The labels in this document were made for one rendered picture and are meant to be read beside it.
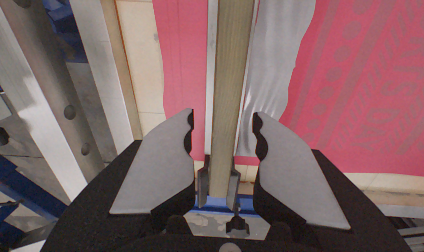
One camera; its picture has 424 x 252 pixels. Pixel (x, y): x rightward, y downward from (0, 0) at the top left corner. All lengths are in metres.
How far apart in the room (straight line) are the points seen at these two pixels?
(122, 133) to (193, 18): 0.21
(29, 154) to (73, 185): 2.14
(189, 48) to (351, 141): 0.33
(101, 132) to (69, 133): 1.50
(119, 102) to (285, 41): 0.26
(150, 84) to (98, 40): 0.09
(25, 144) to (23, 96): 2.14
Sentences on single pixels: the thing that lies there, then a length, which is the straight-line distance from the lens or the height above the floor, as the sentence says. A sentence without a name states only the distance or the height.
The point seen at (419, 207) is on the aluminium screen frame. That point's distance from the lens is 0.58.
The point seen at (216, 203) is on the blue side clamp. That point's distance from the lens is 0.40.
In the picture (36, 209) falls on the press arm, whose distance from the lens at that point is 0.83.
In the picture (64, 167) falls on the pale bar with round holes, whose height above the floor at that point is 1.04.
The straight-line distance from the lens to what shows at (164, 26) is 0.29.
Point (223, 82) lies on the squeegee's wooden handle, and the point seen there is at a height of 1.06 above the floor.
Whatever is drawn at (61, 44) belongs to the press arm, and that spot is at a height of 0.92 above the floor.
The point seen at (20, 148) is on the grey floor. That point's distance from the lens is 2.54.
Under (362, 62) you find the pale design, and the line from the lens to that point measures 0.35.
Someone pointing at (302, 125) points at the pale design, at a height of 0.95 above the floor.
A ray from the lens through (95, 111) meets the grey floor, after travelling 1.72.
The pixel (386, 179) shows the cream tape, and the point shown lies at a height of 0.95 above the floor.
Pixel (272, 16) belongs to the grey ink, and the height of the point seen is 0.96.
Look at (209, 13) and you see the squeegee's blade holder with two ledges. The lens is 0.23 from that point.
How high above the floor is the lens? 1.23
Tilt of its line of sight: 59 degrees down
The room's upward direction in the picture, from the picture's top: 174 degrees counter-clockwise
